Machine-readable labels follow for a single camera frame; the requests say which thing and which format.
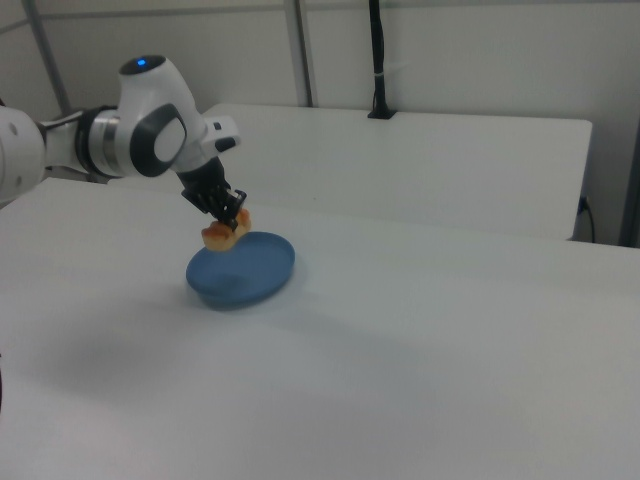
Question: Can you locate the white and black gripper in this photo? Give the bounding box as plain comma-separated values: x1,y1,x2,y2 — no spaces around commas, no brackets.
177,115,248,233

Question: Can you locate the orange glazed bread piece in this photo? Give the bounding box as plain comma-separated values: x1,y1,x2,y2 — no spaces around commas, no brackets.
200,208,253,252

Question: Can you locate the blue round plate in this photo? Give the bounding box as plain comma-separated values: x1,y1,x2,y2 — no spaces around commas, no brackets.
185,230,297,312

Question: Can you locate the white side table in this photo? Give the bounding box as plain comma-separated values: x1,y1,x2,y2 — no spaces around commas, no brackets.
107,103,595,243

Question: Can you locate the black pole with clamp base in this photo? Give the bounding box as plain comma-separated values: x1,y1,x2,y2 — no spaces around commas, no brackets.
367,0,398,122

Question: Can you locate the grey partition post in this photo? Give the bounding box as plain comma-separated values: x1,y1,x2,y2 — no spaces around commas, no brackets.
618,0,640,247
283,0,316,108
21,0,72,115

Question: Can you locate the black power cable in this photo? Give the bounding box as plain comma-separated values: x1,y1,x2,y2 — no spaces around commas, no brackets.
579,195,598,244

